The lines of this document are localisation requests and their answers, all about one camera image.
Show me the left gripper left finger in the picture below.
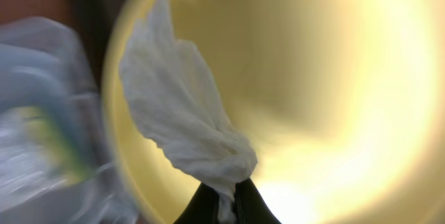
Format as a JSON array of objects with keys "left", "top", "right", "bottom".
[{"left": 174, "top": 183, "right": 219, "bottom": 224}]

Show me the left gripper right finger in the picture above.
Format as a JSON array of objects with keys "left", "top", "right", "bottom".
[{"left": 234, "top": 179, "right": 281, "bottom": 224}]

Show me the white napkin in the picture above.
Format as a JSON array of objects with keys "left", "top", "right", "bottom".
[{"left": 119, "top": 0, "right": 257, "bottom": 223}]

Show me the green snack wrapper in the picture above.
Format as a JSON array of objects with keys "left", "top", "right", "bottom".
[{"left": 17, "top": 106, "right": 93, "bottom": 185}]

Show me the clear plastic bin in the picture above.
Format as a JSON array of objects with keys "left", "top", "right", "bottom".
[{"left": 1, "top": 17, "right": 139, "bottom": 224}]

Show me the yellow plate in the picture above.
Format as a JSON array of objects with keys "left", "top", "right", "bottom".
[{"left": 102, "top": 0, "right": 444, "bottom": 223}]

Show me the dark brown serving tray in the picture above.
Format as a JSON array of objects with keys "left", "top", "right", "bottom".
[{"left": 69, "top": 0, "right": 125, "bottom": 85}]

